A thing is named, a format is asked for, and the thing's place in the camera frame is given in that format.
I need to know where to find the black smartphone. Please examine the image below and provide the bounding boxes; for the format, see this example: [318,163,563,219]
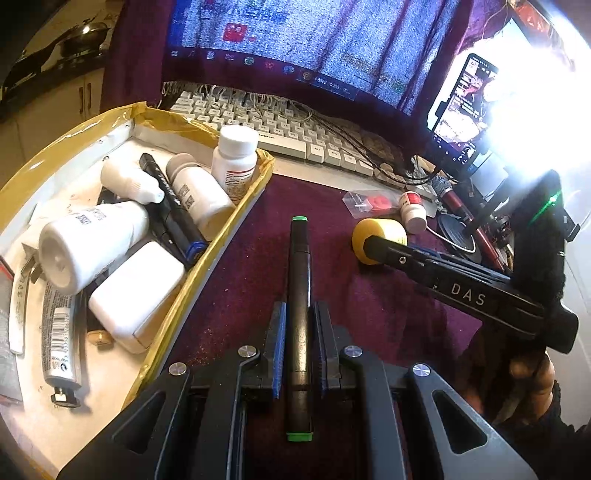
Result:
[426,53,500,167]

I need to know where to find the cloth-covered computer monitor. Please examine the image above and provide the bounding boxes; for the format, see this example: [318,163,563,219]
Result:
[168,0,451,116]

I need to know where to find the maroon microphone silver grille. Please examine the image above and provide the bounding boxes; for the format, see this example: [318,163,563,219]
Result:
[431,175,499,266]

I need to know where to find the white dropper bottle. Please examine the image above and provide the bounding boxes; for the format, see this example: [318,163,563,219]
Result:
[100,156,165,205]

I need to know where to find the white charger plug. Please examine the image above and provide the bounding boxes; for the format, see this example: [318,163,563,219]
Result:
[88,241,186,354]

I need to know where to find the black braided cable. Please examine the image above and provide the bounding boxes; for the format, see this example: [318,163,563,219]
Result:
[295,104,444,185]

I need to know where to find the small white bottle black print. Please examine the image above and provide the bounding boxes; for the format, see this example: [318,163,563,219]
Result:
[165,153,236,229]

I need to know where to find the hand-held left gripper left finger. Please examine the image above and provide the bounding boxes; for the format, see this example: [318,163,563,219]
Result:
[58,302,288,480]

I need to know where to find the red wrapped white bottle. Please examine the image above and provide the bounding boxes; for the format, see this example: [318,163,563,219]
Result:
[399,191,428,232]

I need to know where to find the large white bottle black print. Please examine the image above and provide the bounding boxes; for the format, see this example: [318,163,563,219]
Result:
[38,202,151,296]

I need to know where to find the beige kitchen base cabinet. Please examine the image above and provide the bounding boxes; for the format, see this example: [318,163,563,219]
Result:
[0,60,109,139]

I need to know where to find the uncovered computer monitor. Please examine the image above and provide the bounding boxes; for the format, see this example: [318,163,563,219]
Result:
[480,0,591,195]

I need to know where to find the black wok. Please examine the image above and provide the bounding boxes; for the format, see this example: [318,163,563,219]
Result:
[58,21,114,58]

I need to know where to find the black marker blue cap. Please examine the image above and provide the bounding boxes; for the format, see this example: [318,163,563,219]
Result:
[139,153,208,266]

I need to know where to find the clear packet with red pieces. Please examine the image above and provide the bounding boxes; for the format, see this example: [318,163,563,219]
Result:
[342,189,402,219]

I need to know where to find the person's right hand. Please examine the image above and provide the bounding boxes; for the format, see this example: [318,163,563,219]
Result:
[505,348,557,418]

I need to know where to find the silver tube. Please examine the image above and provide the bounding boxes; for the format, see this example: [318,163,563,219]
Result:
[41,281,88,408]

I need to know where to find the white computer keyboard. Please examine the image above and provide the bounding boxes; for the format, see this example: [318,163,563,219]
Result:
[170,90,437,204]

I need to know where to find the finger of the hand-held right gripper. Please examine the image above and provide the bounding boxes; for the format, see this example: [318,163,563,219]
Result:
[364,235,439,287]
[409,246,509,282]

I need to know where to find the grey box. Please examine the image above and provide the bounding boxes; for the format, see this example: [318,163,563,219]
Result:
[0,339,26,403]

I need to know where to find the person's right forearm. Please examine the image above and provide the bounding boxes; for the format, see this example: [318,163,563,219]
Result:
[499,383,591,480]

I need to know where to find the yellow-taped white tray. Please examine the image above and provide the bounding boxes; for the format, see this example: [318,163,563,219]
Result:
[0,102,276,480]

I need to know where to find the white bottle red print label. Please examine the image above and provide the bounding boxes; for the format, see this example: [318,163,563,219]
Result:
[211,126,259,204]

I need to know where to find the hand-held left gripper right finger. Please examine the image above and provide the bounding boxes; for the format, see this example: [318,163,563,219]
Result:
[314,301,539,480]

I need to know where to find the maroon tablecloth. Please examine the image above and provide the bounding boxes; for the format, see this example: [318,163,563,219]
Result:
[124,173,518,480]

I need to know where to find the purple fringed cloth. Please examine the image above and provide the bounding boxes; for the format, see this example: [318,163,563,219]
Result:
[99,0,513,153]

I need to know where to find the black marker green caps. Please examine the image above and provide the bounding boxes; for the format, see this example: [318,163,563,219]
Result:
[284,215,315,443]

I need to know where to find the black gooseneck stand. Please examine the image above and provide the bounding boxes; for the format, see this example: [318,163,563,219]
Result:
[436,185,513,254]

